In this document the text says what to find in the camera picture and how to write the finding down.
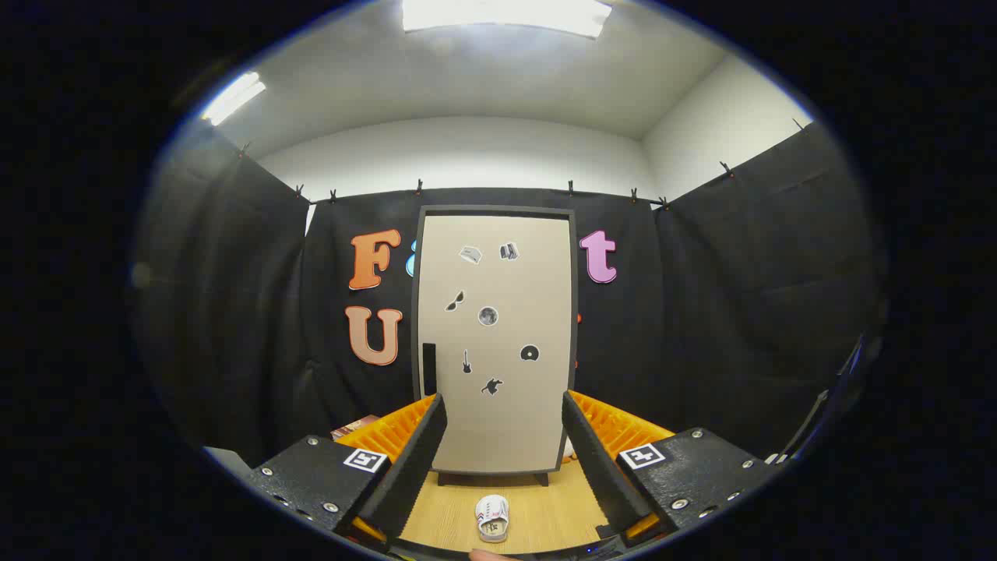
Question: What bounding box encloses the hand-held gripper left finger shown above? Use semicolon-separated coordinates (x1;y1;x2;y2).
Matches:
248;393;449;550

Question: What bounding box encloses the white canvas shoe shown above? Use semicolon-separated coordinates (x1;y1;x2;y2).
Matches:
475;495;510;543

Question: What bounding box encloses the black backdrop cloth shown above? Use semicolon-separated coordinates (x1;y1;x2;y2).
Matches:
132;117;889;468

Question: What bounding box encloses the dark grey shoe cabinet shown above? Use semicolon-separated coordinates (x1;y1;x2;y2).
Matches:
411;205;579;488

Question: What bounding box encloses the narrow ceiling light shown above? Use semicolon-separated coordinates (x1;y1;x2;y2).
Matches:
201;72;267;127

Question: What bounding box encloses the large ceiling light panel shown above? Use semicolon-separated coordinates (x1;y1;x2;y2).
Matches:
401;0;614;38

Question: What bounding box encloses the brown cover book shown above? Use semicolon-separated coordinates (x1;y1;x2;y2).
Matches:
331;415;381;441

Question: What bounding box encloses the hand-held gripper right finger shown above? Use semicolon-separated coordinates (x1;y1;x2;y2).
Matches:
561;390;781;548

